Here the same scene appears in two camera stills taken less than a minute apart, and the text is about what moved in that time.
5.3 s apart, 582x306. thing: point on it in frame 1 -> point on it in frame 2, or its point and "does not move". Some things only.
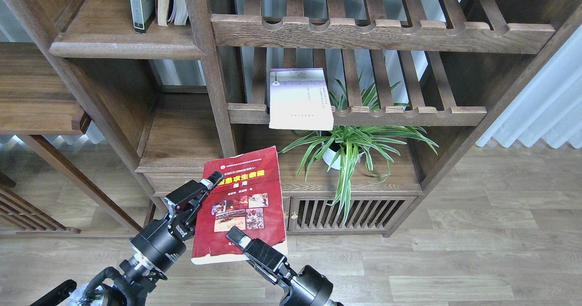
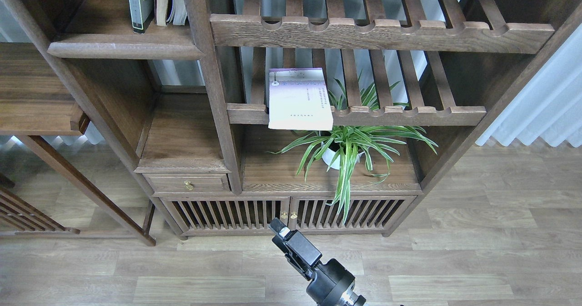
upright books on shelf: [170, 7] does not move
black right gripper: [310, 288] -> [331, 280]
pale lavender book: [299, 99] does not move
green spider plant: [340, 148] does not move
